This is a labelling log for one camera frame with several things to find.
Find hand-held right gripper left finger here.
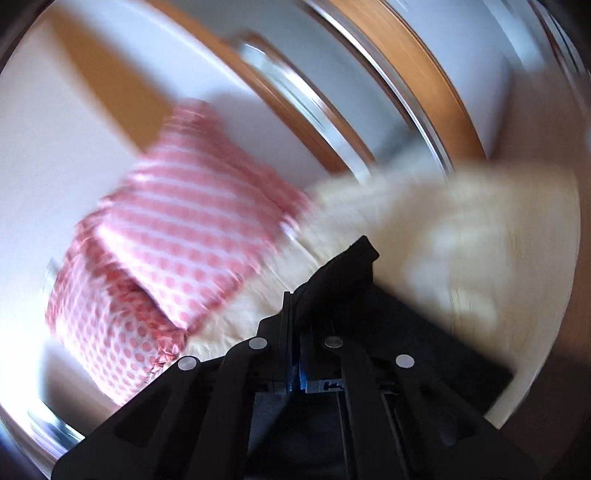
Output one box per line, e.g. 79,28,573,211
51,291,296,480

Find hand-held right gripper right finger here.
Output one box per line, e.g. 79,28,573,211
295,318,522,480

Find black pants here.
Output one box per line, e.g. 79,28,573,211
245,235,514,480

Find pink dotted pillow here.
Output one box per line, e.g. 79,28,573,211
45,217,190,407
95,99,315,330

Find cream bed sheet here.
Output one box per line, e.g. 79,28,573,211
182,148,583,428

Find wooden headboard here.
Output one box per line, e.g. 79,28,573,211
46,0,485,176

